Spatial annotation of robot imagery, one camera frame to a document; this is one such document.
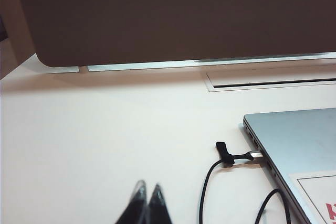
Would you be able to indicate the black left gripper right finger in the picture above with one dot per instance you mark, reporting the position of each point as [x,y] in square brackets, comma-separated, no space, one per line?
[158,208]

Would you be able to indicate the brown desk divider panel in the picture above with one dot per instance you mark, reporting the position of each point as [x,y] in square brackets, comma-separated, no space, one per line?
[170,19]

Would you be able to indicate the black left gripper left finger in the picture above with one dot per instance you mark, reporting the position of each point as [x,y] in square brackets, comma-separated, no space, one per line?
[136,208]

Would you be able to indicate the white Nice Try sticker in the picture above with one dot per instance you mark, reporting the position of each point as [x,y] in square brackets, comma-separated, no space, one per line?
[320,190]

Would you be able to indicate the silver Dell laptop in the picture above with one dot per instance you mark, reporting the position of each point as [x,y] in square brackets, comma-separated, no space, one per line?
[302,140]

